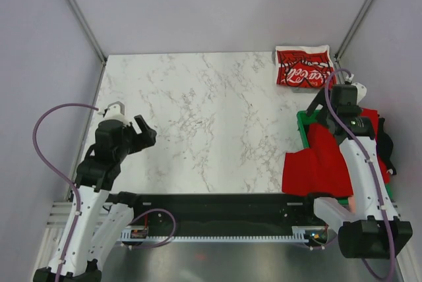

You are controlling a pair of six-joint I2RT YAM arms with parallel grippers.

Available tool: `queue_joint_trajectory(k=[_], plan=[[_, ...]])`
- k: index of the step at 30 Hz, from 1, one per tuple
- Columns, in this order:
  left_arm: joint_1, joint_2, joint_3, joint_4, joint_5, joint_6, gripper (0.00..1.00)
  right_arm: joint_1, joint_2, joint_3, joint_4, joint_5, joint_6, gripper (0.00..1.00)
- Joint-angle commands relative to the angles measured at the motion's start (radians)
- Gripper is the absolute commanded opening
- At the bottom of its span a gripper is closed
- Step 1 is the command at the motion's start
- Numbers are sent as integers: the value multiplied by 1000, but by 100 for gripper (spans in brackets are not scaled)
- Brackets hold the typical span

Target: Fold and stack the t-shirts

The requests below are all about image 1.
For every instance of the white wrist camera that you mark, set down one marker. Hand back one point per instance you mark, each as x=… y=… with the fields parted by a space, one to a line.
x=115 y=111
x=361 y=89

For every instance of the green plastic bin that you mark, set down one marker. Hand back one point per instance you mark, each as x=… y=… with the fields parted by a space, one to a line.
x=373 y=115

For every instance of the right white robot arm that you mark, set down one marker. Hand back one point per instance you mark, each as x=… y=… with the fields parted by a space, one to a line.
x=373 y=230

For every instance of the black clothes pile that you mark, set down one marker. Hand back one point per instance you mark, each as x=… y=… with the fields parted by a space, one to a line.
x=385 y=147

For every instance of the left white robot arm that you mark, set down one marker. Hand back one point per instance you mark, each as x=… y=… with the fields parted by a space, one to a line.
x=85 y=244

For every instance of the white slotted cable duct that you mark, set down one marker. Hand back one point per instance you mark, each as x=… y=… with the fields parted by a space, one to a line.
x=298 y=235

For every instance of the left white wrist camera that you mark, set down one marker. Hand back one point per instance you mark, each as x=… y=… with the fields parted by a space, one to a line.
x=115 y=111

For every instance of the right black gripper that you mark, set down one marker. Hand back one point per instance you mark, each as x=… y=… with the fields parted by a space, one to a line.
x=320 y=99

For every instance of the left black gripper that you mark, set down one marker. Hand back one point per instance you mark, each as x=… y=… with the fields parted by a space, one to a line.
x=148 y=135

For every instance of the plain red t-shirt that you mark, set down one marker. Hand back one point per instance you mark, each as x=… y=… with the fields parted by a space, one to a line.
x=319 y=167

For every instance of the left aluminium frame post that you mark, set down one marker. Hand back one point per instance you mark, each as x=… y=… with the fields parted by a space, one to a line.
x=87 y=31

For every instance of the aluminium frame post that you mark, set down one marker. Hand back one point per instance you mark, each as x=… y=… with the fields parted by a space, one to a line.
x=87 y=31
x=359 y=18

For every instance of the folded red Coca-Cola t-shirt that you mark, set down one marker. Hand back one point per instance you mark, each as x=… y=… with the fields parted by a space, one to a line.
x=303 y=66

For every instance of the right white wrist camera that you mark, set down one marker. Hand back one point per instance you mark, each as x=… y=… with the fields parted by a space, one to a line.
x=361 y=89

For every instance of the right aluminium frame post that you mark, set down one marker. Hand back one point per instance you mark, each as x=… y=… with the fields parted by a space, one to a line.
x=359 y=18

